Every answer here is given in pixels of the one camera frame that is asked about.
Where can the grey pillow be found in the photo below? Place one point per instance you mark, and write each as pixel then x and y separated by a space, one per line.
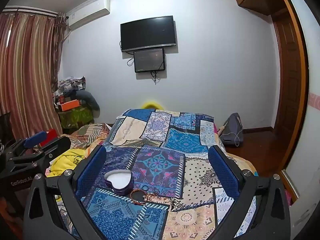
pixel 90 100

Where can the yellow plastic tub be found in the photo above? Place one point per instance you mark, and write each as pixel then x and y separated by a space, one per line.
pixel 152 104

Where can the purple heart-shaped tin box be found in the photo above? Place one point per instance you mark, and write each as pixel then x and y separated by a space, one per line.
pixel 118 180

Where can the small black monitor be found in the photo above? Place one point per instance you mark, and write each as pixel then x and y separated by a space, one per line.
pixel 149 60

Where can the grey bag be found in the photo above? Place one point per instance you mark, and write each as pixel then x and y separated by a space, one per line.
pixel 232 130

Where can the curtain rod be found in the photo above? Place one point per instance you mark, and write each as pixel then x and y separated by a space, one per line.
pixel 30 11

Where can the orange box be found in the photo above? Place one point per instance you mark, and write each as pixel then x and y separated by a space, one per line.
pixel 71 105

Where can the ornate silver pendant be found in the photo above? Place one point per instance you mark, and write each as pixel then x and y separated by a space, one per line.
pixel 175 203

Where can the blue patchwork blanket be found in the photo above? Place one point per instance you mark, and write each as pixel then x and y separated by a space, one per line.
pixel 160 162

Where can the yellow blanket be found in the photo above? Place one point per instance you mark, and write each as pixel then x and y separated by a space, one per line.
pixel 67 160

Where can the red box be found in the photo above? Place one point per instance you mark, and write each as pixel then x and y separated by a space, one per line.
pixel 52 135

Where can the striped pink curtain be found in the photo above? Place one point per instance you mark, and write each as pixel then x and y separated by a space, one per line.
pixel 27 75

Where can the black wall television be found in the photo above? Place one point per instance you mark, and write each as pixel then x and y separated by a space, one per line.
pixel 148 33

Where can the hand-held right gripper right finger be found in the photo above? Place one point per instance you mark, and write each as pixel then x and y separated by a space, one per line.
pixel 223 172

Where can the striped beige blanket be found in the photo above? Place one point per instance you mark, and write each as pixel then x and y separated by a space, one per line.
pixel 87 135

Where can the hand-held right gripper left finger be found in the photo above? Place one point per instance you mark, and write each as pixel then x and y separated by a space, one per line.
pixel 91 171

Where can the pile of clothes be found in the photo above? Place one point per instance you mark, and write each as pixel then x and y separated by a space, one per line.
pixel 71 85

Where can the white air conditioner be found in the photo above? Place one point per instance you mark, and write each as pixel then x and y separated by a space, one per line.
pixel 87 12

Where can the wooden door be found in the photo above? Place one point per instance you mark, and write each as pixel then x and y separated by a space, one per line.
pixel 290 80

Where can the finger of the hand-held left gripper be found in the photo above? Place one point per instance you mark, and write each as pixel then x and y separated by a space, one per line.
pixel 35 139
pixel 56 145

